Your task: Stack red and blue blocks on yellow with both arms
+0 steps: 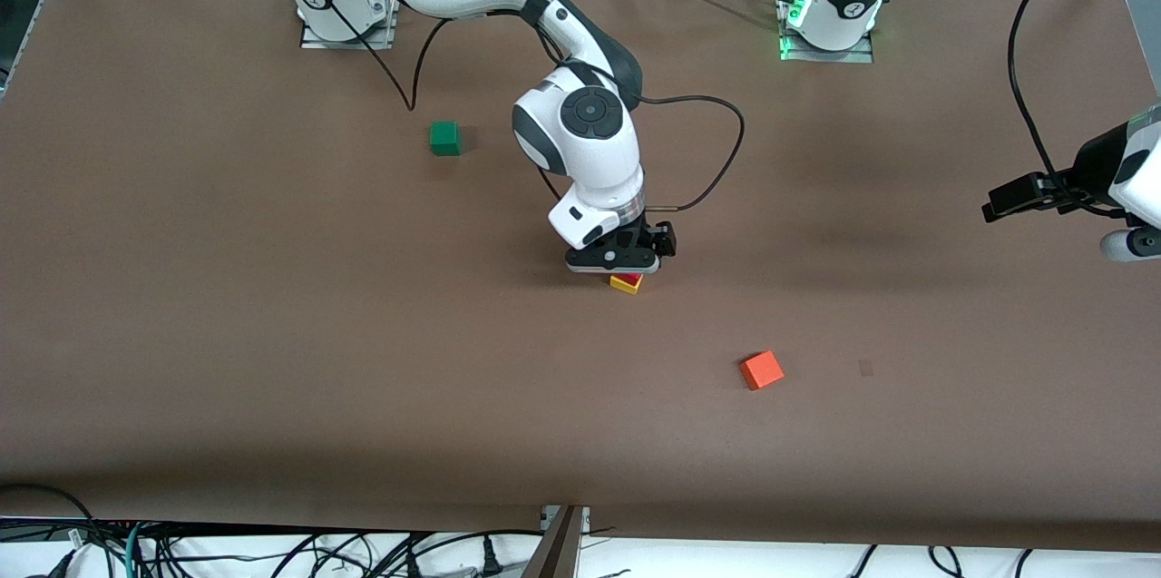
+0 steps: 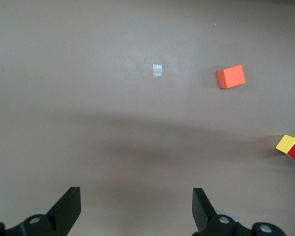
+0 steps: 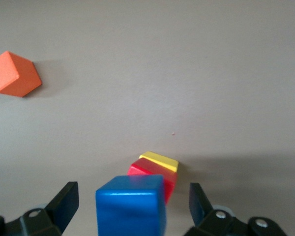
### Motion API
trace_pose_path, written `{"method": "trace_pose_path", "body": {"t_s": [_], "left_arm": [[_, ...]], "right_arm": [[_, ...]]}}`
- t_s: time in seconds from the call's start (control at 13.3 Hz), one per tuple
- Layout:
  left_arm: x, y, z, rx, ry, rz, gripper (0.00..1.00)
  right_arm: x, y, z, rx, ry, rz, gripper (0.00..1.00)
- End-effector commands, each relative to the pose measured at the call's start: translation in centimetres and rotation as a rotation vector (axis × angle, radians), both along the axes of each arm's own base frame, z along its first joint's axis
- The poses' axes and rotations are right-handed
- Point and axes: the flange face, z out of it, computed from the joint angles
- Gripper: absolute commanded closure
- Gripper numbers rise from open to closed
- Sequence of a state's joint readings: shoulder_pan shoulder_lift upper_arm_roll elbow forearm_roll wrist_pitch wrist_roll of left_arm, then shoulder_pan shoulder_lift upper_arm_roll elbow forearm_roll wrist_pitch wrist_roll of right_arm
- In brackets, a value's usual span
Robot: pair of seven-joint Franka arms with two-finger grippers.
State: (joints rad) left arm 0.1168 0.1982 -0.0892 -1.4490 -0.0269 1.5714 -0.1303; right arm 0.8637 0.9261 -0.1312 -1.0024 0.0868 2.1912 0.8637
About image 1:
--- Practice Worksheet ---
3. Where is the orange cube block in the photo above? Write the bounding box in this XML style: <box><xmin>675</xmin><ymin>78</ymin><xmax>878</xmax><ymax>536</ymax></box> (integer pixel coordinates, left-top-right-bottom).
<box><xmin>739</xmin><ymin>350</ymin><xmax>785</xmax><ymax>391</ymax></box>

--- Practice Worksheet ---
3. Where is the brown table mat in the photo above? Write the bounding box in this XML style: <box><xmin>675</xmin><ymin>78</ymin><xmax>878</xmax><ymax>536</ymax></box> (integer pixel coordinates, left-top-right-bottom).
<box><xmin>0</xmin><ymin>0</ymin><xmax>1161</xmax><ymax>554</ymax></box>

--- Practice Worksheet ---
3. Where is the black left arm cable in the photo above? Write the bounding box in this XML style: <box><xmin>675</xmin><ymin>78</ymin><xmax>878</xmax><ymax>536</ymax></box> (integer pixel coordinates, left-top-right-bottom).
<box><xmin>1008</xmin><ymin>0</ymin><xmax>1135</xmax><ymax>218</ymax></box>

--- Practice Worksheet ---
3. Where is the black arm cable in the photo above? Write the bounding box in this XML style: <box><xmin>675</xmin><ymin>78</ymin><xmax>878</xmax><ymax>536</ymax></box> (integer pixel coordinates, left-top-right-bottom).
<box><xmin>322</xmin><ymin>0</ymin><xmax>746</xmax><ymax>216</ymax></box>
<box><xmin>1008</xmin><ymin>0</ymin><xmax>1135</xmax><ymax>218</ymax></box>

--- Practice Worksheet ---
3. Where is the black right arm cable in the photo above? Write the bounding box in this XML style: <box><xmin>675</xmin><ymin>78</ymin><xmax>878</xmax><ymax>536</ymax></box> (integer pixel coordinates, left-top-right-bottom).
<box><xmin>322</xmin><ymin>0</ymin><xmax>746</xmax><ymax>216</ymax></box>

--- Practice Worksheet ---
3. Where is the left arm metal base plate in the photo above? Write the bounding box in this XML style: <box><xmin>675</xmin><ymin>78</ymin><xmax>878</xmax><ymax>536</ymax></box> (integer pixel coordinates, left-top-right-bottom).
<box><xmin>777</xmin><ymin>0</ymin><xmax>875</xmax><ymax>64</ymax></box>

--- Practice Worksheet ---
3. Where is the metal table edge bracket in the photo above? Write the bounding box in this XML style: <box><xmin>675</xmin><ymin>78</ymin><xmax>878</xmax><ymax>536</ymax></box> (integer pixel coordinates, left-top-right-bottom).
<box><xmin>526</xmin><ymin>505</ymin><xmax>591</xmax><ymax>578</ymax></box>

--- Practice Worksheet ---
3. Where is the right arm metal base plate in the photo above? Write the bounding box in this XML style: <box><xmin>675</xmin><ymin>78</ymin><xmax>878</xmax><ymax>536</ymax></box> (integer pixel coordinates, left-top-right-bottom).
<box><xmin>299</xmin><ymin>0</ymin><xmax>398</xmax><ymax>51</ymax></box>

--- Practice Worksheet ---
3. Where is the black arched cable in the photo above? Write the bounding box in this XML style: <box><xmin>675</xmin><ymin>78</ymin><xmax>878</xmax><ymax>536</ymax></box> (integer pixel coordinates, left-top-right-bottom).
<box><xmin>0</xmin><ymin>484</ymin><xmax>99</xmax><ymax>532</ymax></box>

